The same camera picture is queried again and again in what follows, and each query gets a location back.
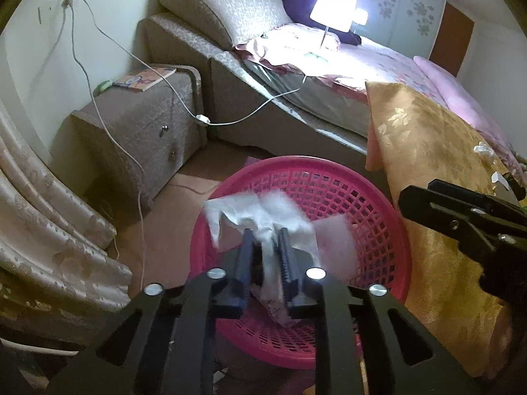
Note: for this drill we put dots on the colourful book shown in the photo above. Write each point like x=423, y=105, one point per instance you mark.
x=142, y=80

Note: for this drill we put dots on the beige patterned curtain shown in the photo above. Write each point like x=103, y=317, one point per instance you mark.
x=49, y=214

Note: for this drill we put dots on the white plastic wrapper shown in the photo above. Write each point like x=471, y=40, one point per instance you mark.
x=247, y=214

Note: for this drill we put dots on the small green object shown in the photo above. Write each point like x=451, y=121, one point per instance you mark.
x=103, y=86

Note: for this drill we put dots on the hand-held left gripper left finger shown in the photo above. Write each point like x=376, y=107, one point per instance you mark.
x=246, y=251

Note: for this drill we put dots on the golden yellow cloth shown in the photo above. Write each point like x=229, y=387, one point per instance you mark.
x=432, y=152

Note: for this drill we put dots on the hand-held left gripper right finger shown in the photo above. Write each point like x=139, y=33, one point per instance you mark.
x=284, y=251

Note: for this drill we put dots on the crumpled white tissue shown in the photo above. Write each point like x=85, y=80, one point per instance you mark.
x=483, y=151

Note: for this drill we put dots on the floral sliding door wardrobe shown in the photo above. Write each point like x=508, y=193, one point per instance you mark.
x=395, y=12

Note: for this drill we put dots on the pink folded blanket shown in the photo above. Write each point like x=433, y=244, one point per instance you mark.
x=453, y=86

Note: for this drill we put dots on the grey headboard cushion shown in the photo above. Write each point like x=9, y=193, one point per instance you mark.
x=222, y=8

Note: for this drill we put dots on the grey mattress cover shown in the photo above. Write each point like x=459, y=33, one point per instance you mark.
x=313, y=98

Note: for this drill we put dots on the grey upholstered bed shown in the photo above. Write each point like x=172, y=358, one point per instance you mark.
x=296, y=131

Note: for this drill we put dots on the pink floral bed sheet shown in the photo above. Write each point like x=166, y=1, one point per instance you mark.
x=370, y=61

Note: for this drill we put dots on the grey nightstand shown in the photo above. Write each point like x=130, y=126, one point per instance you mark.
x=136, y=131

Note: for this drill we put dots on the brown wooden door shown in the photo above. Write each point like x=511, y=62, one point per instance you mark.
x=453, y=37

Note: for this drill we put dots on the pink plastic basket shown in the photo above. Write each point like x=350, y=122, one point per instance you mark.
x=354, y=197

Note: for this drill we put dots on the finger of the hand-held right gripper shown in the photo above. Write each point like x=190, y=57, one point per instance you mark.
x=473, y=197
x=436, y=210

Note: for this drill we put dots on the white table lamp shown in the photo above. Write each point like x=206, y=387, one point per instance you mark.
x=333, y=4

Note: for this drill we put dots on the white wall socket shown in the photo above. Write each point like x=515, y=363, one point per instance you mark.
x=68, y=1

